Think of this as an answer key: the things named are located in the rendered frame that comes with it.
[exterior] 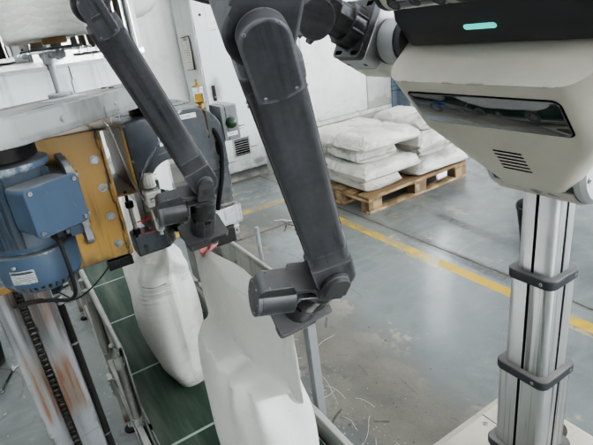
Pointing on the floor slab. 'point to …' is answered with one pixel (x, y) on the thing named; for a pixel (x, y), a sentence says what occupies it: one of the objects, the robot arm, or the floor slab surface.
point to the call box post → (314, 367)
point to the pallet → (370, 203)
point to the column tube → (70, 376)
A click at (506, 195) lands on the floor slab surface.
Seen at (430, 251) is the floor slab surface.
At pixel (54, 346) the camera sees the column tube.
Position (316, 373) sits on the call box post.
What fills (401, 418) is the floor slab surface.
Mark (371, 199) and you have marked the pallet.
